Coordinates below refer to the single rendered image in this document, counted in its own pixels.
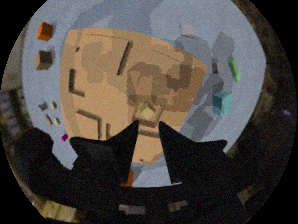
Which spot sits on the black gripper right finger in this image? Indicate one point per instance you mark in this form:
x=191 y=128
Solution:
x=181 y=153

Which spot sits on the orange block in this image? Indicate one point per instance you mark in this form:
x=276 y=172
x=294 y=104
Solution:
x=45 y=32

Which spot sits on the small magenta block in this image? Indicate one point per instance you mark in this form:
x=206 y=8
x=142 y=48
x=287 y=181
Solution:
x=65 y=137

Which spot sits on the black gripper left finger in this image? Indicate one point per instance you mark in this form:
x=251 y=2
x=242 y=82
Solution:
x=118 y=150

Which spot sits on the green rectangular bar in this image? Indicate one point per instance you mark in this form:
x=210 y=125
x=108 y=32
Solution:
x=234 y=69

